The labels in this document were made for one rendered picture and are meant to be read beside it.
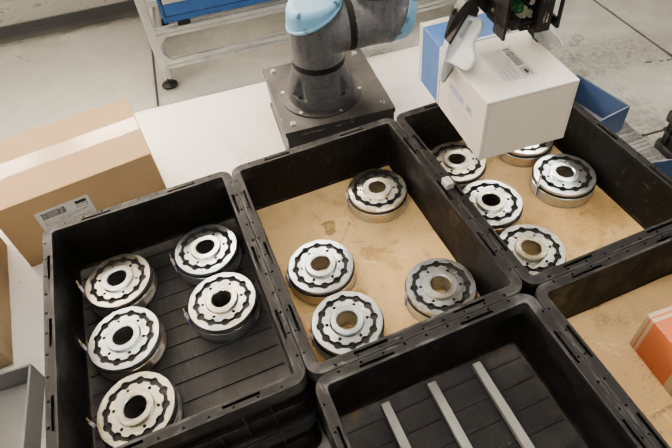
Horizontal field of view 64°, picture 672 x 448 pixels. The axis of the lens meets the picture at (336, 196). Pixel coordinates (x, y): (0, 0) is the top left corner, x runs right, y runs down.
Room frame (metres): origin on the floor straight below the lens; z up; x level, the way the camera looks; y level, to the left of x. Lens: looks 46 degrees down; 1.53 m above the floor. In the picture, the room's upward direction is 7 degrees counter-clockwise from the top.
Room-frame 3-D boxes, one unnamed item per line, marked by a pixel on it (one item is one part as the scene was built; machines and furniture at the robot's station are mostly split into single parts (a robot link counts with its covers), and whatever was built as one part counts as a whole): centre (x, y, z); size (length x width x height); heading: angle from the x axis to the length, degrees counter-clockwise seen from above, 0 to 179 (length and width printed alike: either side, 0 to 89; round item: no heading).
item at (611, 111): (0.92, -0.53, 0.74); 0.20 x 0.15 x 0.07; 114
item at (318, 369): (0.52, -0.03, 0.92); 0.40 x 0.30 x 0.02; 17
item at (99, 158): (0.86, 0.53, 0.78); 0.30 x 0.22 x 0.16; 113
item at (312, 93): (1.03, 0.00, 0.85); 0.15 x 0.15 x 0.10
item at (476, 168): (0.69, -0.22, 0.86); 0.10 x 0.10 x 0.01
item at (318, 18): (1.03, -0.01, 0.97); 0.13 x 0.12 x 0.14; 101
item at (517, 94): (0.60, -0.22, 1.10); 0.20 x 0.12 x 0.09; 12
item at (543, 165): (0.63, -0.39, 0.86); 0.10 x 0.10 x 0.01
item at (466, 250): (0.52, -0.03, 0.87); 0.40 x 0.30 x 0.11; 17
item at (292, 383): (0.43, 0.26, 0.92); 0.40 x 0.30 x 0.02; 17
